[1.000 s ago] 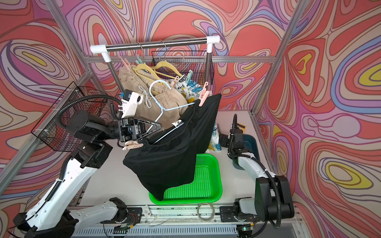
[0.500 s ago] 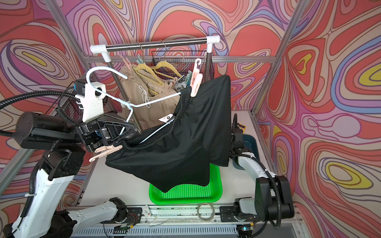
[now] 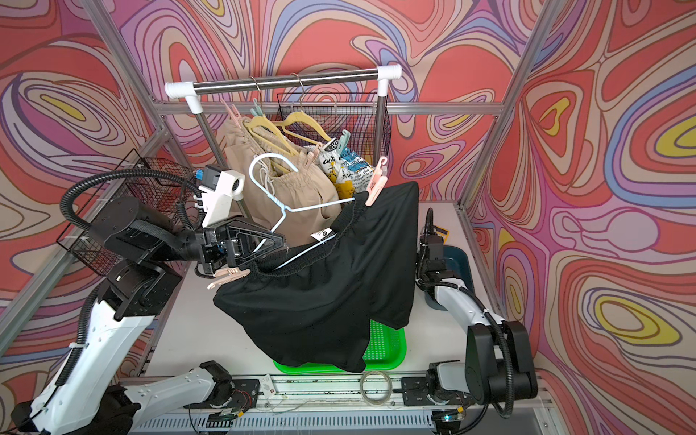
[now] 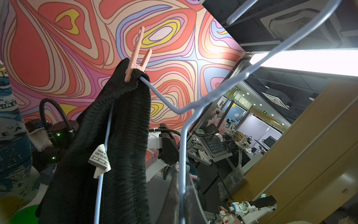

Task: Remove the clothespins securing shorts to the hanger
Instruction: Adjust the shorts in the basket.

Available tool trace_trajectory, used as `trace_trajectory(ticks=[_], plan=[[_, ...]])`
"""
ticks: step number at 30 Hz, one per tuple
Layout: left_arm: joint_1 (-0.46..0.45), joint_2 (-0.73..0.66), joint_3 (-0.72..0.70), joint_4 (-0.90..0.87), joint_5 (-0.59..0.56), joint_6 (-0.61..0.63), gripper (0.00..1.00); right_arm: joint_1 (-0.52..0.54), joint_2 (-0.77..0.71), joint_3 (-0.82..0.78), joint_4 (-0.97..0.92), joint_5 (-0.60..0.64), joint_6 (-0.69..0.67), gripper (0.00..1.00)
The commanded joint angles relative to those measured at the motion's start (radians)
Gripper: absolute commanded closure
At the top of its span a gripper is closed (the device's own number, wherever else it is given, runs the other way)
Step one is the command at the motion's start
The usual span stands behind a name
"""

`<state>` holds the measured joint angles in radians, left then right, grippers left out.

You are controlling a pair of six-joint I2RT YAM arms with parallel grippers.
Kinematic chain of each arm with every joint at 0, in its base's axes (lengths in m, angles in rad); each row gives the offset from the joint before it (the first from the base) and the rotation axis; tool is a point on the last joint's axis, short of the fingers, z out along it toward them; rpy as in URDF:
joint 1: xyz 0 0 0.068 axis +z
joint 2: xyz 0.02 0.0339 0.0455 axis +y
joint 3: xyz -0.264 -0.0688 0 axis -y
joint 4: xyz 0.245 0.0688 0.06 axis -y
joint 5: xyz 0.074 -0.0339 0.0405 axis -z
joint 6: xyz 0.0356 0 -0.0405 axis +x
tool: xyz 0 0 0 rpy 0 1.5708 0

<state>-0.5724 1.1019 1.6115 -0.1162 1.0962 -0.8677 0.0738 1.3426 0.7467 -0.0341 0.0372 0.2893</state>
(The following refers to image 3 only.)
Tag black wire basket left wall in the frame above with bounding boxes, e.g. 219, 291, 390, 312
56, 156, 197, 277

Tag black wire basket back wall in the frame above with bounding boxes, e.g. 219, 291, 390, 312
275, 91, 392, 162

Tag green plastic basket tray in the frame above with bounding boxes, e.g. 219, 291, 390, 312
274, 321, 407, 375

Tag dark teal clothespin bin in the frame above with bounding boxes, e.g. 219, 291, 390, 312
416, 243, 475, 311

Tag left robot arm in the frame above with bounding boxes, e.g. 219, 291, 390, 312
11, 168, 285, 434

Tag yellow hanger behind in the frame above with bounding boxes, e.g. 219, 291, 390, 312
243, 77, 301, 175

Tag yellow hanger front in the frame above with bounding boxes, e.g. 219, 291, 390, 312
274, 105, 333, 147

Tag clear tape roll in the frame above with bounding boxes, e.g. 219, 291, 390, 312
359, 371, 394, 407

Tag green clothespin near rack top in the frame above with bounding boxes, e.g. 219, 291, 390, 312
250, 99, 265, 117

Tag yellow hanger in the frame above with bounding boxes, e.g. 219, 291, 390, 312
274, 105, 333, 147
243, 77, 301, 175

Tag black wire basket wall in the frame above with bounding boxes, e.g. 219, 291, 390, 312
56, 156, 197, 277
275, 91, 392, 162

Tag clothes rack with steel bar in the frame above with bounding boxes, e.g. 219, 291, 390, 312
164, 65, 403, 170

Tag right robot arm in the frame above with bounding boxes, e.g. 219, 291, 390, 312
415, 208, 538, 419

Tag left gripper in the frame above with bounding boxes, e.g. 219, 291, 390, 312
149, 218, 280, 283

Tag pink clothespin on beige shorts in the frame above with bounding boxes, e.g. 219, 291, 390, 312
302, 146, 321, 170

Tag beige shorts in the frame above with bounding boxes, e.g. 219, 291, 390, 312
219, 118, 342, 247

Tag green clothespin on printed shorts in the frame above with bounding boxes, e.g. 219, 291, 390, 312
335, 130, 351, 157

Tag printed white blue yellow shorts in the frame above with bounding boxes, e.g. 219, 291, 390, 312
317, 139, 374, 199

